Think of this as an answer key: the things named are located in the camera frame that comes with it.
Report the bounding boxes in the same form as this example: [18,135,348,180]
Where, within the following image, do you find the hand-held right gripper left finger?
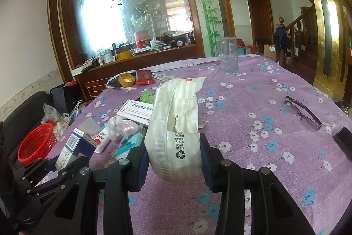
[33,141,150,235]

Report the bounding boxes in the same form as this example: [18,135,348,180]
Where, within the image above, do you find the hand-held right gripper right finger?
[199,133,316,235]

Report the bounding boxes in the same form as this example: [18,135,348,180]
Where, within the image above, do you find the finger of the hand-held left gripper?
[11,158,57,185]
[25,156,91,197]

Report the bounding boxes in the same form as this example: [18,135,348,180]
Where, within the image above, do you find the red plastic mesh basket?
[17,123,58,165]

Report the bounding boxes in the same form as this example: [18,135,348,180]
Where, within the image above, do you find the blue white medicine box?
[55,127,99,172]

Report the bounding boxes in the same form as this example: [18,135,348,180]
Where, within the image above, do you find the white plastic bag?
[144,77,207,184]

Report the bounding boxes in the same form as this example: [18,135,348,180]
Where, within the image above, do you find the teal white packet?
[112,132,145,161]

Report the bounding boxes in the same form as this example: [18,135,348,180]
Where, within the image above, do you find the purple floral tablecloth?
[36,55,352,235]

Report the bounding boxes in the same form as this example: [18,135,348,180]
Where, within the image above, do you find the small white red tube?
[94,129,111,153]

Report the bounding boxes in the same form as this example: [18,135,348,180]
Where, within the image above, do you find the crumpled pink white plastic wrap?
[108,115,138,140]

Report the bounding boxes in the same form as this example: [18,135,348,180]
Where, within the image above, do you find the clear crumpled plastic bag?
[41,103,70,126]

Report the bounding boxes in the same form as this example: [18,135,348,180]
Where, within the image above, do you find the black leather sofa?
[0,90,69,172]

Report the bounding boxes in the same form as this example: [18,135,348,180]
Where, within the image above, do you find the flat white medicine box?
[116,99,153,126]

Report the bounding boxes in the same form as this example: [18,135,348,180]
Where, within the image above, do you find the white folding ruler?
[69,101,82,121]

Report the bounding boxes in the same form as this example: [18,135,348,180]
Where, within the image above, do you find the green crumpled wrapper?
[140,91,156,105]

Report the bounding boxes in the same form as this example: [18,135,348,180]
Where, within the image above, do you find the black paper shopping bag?
[50,83,81,115]

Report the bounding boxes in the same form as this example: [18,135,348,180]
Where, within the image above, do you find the dark red flat packet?
[135,70,156,86]

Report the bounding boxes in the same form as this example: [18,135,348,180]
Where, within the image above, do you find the brick pattern wooden counter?
[75,44,206,101]

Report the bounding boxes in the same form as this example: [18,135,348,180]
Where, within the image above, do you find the thin wooden stick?
[152,72,180,82]

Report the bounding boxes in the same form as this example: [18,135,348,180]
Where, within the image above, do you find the white flat book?
[71,61,93,76]

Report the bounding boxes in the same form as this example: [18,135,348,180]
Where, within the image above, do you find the clear plastic cup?
[218,37,239,74]

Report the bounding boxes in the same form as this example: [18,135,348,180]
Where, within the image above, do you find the silver tape roll stack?
[99,50,114,64]

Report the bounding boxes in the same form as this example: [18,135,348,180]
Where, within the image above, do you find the cardboard box with blue print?
[263,44,281,63]

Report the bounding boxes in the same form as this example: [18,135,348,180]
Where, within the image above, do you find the red gift box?
[134,30,152,49]

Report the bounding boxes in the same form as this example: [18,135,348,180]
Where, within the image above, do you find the black phone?
[332,127,352,162]

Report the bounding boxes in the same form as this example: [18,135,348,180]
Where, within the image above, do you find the wooden door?
[246,0,275,54]

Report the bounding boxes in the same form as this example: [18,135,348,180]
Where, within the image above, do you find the wooden framed glass partition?
[46,0,230,78]

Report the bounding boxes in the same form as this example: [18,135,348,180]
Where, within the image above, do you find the gold pillar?
[294,0,352,103]

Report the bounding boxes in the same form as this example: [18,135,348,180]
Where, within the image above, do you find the purple frame eyeglasses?
[282,96,323,132]

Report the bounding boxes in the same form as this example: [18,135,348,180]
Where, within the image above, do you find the dark jacket on stair post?
[273,26,290,53]

